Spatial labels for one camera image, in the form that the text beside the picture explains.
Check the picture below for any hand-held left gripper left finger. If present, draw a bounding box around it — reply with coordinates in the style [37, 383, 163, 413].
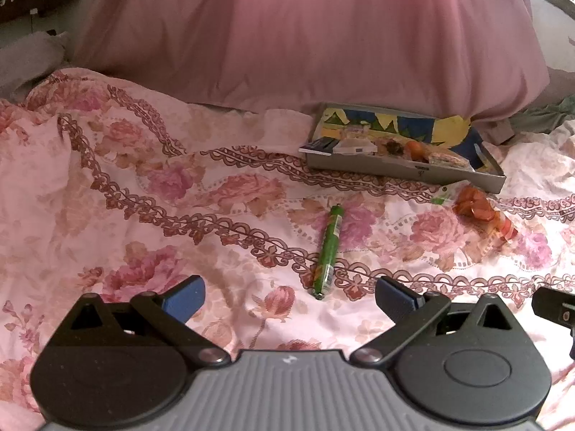
[58, 275, 232, 366]

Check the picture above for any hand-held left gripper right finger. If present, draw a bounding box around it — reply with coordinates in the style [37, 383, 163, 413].
[349, 275, 528, 366]

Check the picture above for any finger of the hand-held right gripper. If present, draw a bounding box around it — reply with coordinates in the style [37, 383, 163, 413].
[531, 286, 575, 325]

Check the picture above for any green sausage stick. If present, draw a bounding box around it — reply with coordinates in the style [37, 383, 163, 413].
[312, 204, 346, 301]

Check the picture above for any cardboard box with yellow print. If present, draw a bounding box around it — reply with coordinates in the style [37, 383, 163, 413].
[299, 104, 507, 194]

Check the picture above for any puffed rice snack packet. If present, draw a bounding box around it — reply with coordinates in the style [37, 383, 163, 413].
[427, 150, 470, 170]

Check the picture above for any white snack packet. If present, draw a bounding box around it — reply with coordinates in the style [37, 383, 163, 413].
[335, 136, 376, 156]

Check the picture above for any dark blue snack packet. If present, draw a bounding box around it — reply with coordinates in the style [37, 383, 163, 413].
[299, 138, 339, 156]

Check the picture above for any pink floral blanket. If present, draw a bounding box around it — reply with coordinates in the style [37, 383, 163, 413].
[0, 67, 575, 431]

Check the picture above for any small orange snack packet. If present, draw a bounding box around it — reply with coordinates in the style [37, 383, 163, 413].
[405, 140, 429, 163]

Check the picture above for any dark brownish snack packet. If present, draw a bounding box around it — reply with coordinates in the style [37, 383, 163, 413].
[377, 138, 406, 157]

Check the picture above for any grey green cloth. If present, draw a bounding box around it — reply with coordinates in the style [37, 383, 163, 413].
[510, 99, 575, 134]

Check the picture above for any dusty pink cloth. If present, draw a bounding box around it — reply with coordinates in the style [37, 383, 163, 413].
[543, 69, 575, 113]

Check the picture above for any pink curtain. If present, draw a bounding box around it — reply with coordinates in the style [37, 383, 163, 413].
[72, 0, 551, 120]

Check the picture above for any grey pillow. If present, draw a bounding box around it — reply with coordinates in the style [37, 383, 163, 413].
[0, 31, 68, 99]

